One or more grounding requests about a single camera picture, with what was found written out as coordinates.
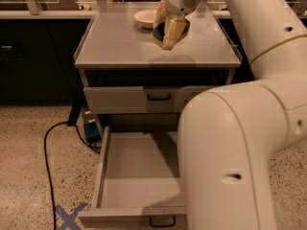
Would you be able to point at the dark back counter cabinets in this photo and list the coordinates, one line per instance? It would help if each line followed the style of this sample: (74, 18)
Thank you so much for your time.
(37, 61)

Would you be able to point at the closed top drawer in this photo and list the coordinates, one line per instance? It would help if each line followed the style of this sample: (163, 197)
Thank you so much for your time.
(139, 99)

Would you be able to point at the open middle drawer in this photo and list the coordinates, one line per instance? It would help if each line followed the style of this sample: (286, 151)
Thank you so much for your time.
(137, 183)

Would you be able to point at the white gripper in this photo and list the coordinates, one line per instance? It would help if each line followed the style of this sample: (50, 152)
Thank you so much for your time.
(174, 25)

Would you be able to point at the white bowl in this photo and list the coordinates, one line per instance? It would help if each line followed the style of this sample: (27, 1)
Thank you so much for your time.
(145, 18)

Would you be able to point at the blue box on floor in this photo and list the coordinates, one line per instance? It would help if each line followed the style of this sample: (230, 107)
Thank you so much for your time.
(91, 131)

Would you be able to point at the blue tape cross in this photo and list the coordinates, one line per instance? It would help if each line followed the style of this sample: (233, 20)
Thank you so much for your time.
(69, 220)

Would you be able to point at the grey drawer cabinet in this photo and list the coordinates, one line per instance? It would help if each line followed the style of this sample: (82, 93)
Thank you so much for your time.
(117, 52)

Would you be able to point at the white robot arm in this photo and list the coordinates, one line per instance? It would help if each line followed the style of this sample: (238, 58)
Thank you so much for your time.
(227, 135)

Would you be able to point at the green yellow sponge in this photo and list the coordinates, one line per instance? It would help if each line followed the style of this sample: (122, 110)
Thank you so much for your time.
(158, 33)

